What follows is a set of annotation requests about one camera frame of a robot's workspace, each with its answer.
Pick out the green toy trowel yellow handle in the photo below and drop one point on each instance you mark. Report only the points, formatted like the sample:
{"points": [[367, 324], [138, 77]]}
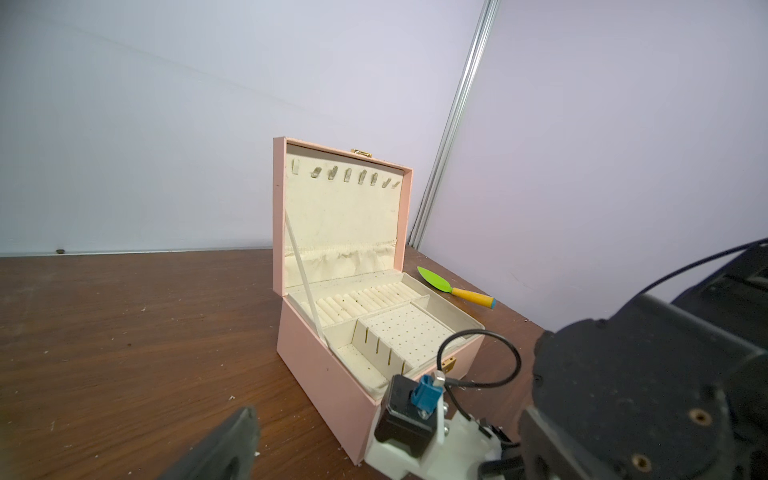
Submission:
{"points": [[441, 284]]}

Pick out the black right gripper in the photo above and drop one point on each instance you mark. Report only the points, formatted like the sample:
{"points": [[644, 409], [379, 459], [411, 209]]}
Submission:
{"points": [[660, 390]]}

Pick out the pink jewelry box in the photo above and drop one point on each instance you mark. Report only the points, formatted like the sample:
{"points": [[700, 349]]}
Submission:
{"points": [[351, 316]]}

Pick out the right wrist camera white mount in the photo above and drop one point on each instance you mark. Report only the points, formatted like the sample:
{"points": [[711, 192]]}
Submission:
{"points": [[414, 436]]}

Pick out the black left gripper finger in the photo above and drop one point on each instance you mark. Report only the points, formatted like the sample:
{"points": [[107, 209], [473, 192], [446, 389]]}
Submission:
{"points": [[227, 452]]}

